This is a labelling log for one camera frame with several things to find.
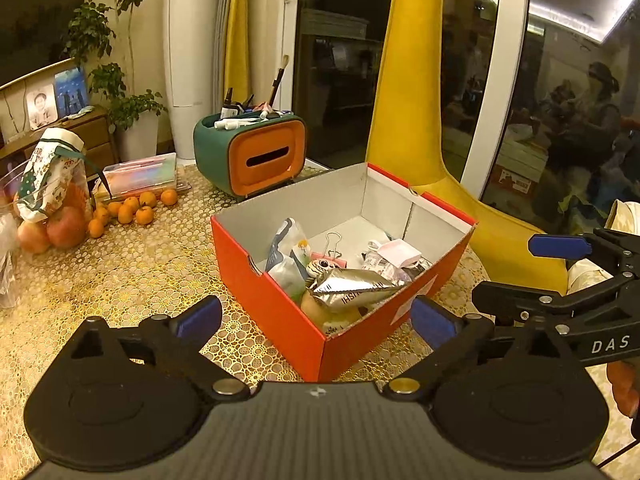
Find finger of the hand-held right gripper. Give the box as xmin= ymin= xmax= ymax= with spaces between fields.
xmin=528 ymin=229 xmax=640 ymax=281
xmin=472 ymin=275 xmax=640 ymax=331

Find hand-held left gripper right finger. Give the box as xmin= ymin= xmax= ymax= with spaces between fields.
xmin=382 ymin=295 xmax=576 ymax=403

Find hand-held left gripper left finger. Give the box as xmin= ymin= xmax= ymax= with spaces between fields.
xmin=70 ymin=295 xmax=251 ymax=403

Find pink sticky notes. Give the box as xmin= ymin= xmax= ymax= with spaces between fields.
xmin=377 ymin=239 xmax=422 ymax=267

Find red cardboard box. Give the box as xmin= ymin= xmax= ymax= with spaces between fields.
xmin=210 ymin=161 xmax=478 ymax=383

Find clear pink-print packet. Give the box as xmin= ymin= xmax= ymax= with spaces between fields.
xmin=361 ymin=249 xmax=401 ymax=281

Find silver foil pouch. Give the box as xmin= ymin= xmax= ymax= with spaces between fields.
xmin=306 ymin=268 xmax=407 ymax=310

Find white blue snack packet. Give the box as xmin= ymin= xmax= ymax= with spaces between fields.
xmin=265 ymin=217 xmax=312 ymax=305

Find yellow egg-shaped toy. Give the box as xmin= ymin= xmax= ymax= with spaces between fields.
xmin=300 ymin=294 xmax=362 ymax=337

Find pink binder clip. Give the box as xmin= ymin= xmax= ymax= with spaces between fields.
xmin=324 ymin=232 xmax=347 ymax=270

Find person's right forearm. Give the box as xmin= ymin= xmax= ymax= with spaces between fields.
xmin=566 ymin=199 xmax=640 ymax=297

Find gold floral desktop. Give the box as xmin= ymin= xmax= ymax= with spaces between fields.
xmin=0 ymin=157 xmax=617 ymax=463

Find person's right hand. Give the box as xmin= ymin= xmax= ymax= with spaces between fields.
xmin=606 ymin=360 xmax=640 ymax=417

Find pile of tangerines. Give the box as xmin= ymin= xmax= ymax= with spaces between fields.
xmin=87 ymin=189 xmax=180 ymax=240

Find pastel plastic pencil case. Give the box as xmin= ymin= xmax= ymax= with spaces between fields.
xmin=102 ymin=152 xmax=179 ymax=196

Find red apple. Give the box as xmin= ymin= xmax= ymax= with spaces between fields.
xmin=47 ymin=206 xmax=87 ymax=250
xmin=17 ymin=221 xmax=51 ymax=255

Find green orange tissue box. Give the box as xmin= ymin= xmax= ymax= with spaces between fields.
xmin=193 ymin=110 xmax=307 ymax=199

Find orange fruit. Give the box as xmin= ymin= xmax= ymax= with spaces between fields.
xmin=65 ymin=180 xmax=94 ymax=211

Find clear plastic bag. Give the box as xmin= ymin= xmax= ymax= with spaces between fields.
xmin=0 ymin=212 xmax=21 ymax=309

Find wooden sideboard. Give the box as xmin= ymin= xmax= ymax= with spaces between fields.
xmin=0 ymin=57 xmax=119 ymax=182

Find white green printed bag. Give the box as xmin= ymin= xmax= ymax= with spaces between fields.
xmin=14 ymin=127 xmax=87 ymax=224

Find yellow giraffe figure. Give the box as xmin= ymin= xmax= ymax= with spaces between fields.
xmin=365 ymin=0 xmax=572 ymax=294

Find glass fruit bowl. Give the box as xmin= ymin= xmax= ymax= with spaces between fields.
xmin=0 ymin=161 xmax=97 ymax=256

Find makeup brush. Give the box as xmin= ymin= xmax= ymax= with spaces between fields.
xmin=270 ymin=55 xmax=291 ymax=104

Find blue photo card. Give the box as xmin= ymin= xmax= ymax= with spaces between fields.
xmin=54 ymin=67 xmax=86 ymax=119

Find portrait photo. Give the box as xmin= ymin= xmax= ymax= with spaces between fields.
xmin=25 ymin=84 xmax=57 ymax=131

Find white tower air conditioner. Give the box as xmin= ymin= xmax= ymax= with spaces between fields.
xmin=162 ymin=0 xmax=221 ymax=164

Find yellow grey curtain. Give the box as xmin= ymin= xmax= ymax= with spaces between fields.
xmin=212 ymin=0 xmax=251 ymax=112

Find tall green potted plant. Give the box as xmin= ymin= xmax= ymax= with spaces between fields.
xmin=62 ymin=0 xmax=169 ymax=162

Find black television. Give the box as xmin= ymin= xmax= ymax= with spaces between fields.
xmin=0 ymin=0 xmax=89 ymax=92

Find white door frame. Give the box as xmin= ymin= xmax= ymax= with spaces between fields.
xmin=460 ymin=0 xmax=532 ymax=202

